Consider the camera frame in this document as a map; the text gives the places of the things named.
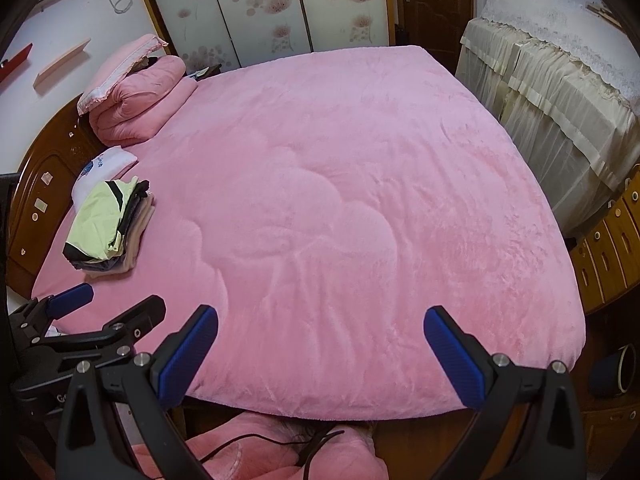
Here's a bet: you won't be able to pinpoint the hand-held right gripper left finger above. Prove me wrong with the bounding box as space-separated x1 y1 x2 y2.
55 304 219 480

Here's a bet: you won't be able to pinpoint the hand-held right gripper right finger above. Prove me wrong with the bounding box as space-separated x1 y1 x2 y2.
423 306 586 480

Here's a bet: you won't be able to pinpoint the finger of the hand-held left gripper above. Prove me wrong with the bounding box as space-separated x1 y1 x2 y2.
30 295 167 361
10 282 96 343

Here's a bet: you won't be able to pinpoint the green and black hooded jacket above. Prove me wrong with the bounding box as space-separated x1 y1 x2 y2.
62 176 151 261

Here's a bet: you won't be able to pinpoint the beige folded garment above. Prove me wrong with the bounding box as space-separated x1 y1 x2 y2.
87 195 157 279

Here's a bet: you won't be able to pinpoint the dark folded garment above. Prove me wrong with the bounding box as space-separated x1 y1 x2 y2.
67 180 153 273

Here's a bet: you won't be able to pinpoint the wooden headboard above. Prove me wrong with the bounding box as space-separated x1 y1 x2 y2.
7 97 106 301

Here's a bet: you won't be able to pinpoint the person's pink fleece clothing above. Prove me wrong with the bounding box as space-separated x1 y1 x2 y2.
127 410 391 480

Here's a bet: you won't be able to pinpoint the white printed pillow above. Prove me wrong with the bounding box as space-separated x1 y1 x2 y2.
71 146 138 213

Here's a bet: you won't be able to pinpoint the wooden drawer cabinet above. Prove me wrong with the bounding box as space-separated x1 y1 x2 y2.
567 165 640 316

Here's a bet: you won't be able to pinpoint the pink fleece bed blanket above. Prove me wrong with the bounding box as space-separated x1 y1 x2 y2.
31 45 587 421

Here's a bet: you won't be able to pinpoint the folded pink quilt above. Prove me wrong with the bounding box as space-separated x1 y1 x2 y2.
89 55 199 146

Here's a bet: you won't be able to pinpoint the pink lace-trimmed pillow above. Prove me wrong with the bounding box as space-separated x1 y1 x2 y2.
76 33 169 116

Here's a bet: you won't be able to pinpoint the cream lace-covered furniture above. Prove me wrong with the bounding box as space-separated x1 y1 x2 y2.
457 0 640 236

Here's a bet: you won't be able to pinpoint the floral wardrobe doors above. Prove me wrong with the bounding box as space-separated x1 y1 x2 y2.
132 0 396 68

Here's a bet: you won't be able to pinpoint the brown wooden door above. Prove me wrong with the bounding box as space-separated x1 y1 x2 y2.
392 0 476 61

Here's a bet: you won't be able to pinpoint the black cable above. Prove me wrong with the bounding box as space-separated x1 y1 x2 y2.
197 422 346 480

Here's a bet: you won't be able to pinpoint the red wall strip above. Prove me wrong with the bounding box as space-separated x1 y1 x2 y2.
0 42 33 81

